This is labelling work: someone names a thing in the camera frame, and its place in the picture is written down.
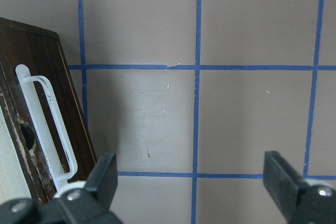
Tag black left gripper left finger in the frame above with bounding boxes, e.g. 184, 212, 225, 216
84, 153, 118, 210

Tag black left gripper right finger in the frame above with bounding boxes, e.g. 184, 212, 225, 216
263, 151, 309, 212

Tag white plastic drawer handle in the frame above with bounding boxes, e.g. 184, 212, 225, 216
15, 64, 78, 192

